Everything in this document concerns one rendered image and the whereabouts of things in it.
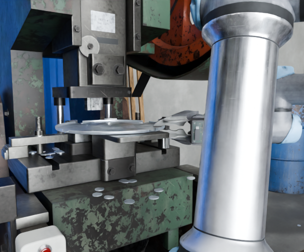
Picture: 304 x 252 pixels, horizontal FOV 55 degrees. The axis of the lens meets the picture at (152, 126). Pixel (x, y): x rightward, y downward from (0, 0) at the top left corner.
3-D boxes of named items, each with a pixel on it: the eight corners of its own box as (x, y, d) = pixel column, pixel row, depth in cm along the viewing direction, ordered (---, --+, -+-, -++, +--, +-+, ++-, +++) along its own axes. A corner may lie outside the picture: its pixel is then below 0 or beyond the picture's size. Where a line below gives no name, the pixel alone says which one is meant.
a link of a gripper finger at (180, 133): (152, 130, 73) (189, 130, 72) (153, 127, 79) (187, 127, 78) (152, 142, 73) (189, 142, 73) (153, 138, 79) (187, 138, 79)
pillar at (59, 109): (65, 137, 90) (63, 92, 89) (58, 138, 89) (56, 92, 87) (63, 136, 92) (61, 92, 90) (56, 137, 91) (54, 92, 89)
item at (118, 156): (170, 186, 70) (171, 130, 69) (119, 197, 62) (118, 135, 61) (121, 164, 91) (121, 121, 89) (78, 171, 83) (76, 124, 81)
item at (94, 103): (103, 109, 88) (103, 97, 88) (88, 110, 86) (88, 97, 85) (99, 109, 91) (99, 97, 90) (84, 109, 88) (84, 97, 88)
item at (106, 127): (113, 120, 99) (113, 117, 99) (185, 126, 81) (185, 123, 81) (33, 128, 77) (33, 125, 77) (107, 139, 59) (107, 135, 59)
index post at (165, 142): (170, 147, 89) (170, 116, 88) (162, 149, 88) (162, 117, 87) (164, 146, 92) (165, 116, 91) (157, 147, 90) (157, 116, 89)
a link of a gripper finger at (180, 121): (152, 116, 73) (189, 117, 72) (153, 114, 78) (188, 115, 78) (152, 129, 73) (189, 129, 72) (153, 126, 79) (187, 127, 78)
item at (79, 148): (133, 147, 90) (133, 137, 89) (70, 155, 79) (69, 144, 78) (110, 140, 103) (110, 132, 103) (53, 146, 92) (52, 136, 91)
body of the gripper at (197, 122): (189, 115, 70) (240, 115, 69) (187, 112, 79) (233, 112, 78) (189, 146, 71) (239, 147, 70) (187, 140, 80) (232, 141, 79)
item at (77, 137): (122, 137, 90) (122, 123, 90) (75, 142, 82) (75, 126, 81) (109, 134, 97) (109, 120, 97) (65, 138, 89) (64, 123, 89)
